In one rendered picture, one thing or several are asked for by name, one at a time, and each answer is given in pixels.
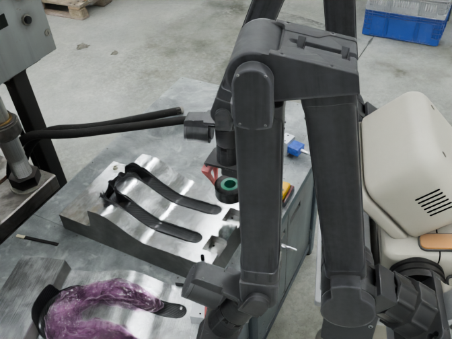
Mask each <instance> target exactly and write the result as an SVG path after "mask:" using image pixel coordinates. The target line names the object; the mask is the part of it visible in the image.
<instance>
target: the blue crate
mask: <svg viewBox="0 0 452 339"><path fill-rule="evenodd" d="M450 9H451V7H450ZM450 9H449V11H448V14H447V16H446V18H445V20H436V19H430V18H425V17H416V16H411V15H402V14H397V13H389V12H384V11H375V10H370V9H366V8H365V17H364V22H363V23H364V24H363V31H362V34H364V35H369V36H376V37H381V38H389V39H394V40H401V41H406V42H413V43H418V44H425V45H430V46H438V45H439V42H440V40H441V37H442V35H443V32H444V30H445V27H446V25H447V20H448V17H449V12H450Z"/></svg>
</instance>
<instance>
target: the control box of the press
mask: <svg viewBox="0 0 452 339"><path fill-rule="evenodd" d="M56 49H57V48H56V45H55V43H54V39H53V37H52V32H51V30H50V26H49V24H48V20H47V17H46V14H45V11H44V7H43V4H42V1H41V0H0V85H1V84H5V85H6V87H7V90H8V92H9V94H10V97H11V99H12V102H13V105H14V106H15V109H16V111H17V114H18V116H19V118H20V121H21V123H22V126H23V128H24V129H23V128H22V132H21V134H20V136H22V135H23V134H25V133H28V132H30V131H33V130H42V129H43V128H46V124H45V121H44V119H43V116H42V113H41V111H40V108H39V105H38V102H37V100H36V97H35V95H34V92H33V89H32V86H31V84H30V81H29V79H28V76H27V73H26V69H27V68H28V67H30V66H32V65H33V64H35V63H37V62H38V61H39V60H41V59H42V58H43V57H45V56H46V55H48V54H49V53H51V52H52V51H54V50H56ZM24 131H25V132H24ZM30 158H31V160H32V163H33V165H34V166H36V167H38V169H40V170H43V171H46V172H48V173H51V174H54V175H55V176H56V178H57V180H58V183H59V186H60V187H59V189H61V188H62V187H63V186H64V185H65V184H66V183H67V179H66V177H65V174H64V172H63V169H62V167H61V163H60V161H59V158H58V156H57V153H56V151H55V148H54V145H53V143H52V140H51V139H42V140H41V141H39V142H38V143H37V144H36V146H35V147H34V148H33V150H32V152H31V154H30Z"/></svg>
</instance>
